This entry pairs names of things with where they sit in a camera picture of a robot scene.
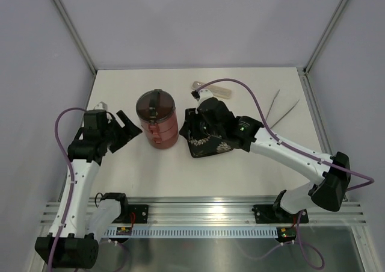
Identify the slotted white cable duct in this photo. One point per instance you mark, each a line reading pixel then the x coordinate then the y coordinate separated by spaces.
pixel 191 232

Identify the left aluminium post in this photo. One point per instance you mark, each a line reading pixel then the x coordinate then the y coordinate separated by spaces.
pixel 68 22

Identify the metal food tongs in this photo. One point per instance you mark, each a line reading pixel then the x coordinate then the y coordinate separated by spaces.
pixel 282 104

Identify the pink bowl with handles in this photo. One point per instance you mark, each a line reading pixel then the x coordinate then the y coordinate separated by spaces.
pixel 164 135

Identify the aluminium front rail frame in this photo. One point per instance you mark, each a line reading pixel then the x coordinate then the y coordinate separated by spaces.
pixel 235 211

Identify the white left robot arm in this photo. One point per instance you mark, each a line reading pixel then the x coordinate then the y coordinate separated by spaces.
pixel 73 239

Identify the grey transparent lid red handles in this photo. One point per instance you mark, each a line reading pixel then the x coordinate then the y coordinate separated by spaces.
pixel 155 104

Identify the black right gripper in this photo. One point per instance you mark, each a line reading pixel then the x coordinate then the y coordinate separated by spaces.
pixel 190 127

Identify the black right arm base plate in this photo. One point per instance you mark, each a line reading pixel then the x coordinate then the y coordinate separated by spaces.
pixel 267 214

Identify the black floral square plate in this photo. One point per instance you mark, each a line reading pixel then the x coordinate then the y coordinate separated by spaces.
pixel 207 146

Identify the right aluminium post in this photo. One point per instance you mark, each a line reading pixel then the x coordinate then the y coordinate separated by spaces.
pixel 326 34

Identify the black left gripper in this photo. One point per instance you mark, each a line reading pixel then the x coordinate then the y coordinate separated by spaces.
pixel 129 132

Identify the beige cutlery case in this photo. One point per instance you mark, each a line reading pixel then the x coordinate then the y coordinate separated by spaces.
pixel 216 90

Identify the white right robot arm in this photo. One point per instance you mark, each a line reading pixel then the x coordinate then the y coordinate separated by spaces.
pixel 328 175

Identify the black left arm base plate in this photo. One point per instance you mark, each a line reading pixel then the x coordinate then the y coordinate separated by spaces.
pixel 133 212

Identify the dark pink bowl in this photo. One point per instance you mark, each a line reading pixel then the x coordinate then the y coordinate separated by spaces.
pixel 160 143

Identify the aluminium post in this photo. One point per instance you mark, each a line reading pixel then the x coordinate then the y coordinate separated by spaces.
pixel 326 34
pixel 68 22

